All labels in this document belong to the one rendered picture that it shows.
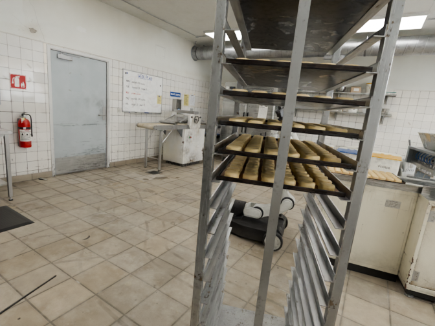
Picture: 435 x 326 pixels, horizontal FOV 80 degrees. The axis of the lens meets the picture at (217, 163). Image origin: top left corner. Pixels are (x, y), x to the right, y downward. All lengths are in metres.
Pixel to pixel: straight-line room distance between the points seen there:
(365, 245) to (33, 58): 4.86
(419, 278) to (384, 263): 0.27
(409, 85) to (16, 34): 6.99
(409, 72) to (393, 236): 4.66
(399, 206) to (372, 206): 0.20
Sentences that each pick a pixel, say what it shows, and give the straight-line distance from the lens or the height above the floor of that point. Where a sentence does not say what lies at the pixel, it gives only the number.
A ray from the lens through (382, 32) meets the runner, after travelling 0.87.
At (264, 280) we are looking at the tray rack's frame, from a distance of 0.96.
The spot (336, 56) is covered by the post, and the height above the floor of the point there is 1.65.
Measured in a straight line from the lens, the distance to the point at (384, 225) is 2.70.
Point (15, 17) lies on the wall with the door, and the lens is 4.90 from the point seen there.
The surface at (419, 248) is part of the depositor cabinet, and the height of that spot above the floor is 0.45.
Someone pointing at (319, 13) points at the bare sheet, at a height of 1.67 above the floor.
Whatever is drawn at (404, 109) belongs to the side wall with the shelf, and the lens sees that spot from 6.79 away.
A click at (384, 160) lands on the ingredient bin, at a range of 6.16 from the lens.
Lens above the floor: 1.36
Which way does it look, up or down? 12 degrees down
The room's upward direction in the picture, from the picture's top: 5 degrees clockwise
